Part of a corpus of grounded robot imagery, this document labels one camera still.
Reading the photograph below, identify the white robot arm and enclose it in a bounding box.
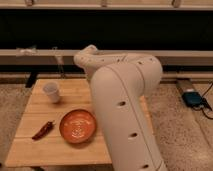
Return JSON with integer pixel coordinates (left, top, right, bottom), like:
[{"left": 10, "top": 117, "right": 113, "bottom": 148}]
[{"left": 74, "top": 45, "right": 167, "bottom": 171}]

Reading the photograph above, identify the orange bowl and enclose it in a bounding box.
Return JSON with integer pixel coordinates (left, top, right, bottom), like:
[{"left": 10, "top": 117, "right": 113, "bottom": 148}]
[{"left": 59, "top": 109, "right": 97, "bottom": 144}]

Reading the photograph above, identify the white paper cup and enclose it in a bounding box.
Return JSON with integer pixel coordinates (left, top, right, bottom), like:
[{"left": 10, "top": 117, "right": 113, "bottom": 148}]
[{"left": 42, "top": 82, "right": 60, "bottom": 103}]

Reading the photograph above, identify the wooden table board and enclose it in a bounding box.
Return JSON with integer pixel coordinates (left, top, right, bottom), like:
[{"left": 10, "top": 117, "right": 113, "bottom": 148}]
[{"left": 4, "top": 78, "right": 154, "bottom": 168}]

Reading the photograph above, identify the red chili pepper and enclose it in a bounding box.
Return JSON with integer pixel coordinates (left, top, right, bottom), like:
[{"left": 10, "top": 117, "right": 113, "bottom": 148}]
[{"left": 32, "top": 121, "right": 54, "bottom": 141}]

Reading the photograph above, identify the blue electronic box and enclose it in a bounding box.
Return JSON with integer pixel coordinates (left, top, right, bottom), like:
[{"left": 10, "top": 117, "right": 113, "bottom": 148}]
[{"left": 182, "top": 91, "right": 206, "bottom": 108}]

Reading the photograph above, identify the grey metal rail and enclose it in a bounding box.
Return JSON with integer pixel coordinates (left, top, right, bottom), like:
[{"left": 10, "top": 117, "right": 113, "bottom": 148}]
[{"left": 0, "top": 49, "right": 213, "bottom": 66}]

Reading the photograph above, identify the black cable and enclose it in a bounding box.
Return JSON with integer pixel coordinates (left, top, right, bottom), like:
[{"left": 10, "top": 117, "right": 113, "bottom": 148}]
[{"left": 199, "top": 81, "right": 213, "bottom": 120}]

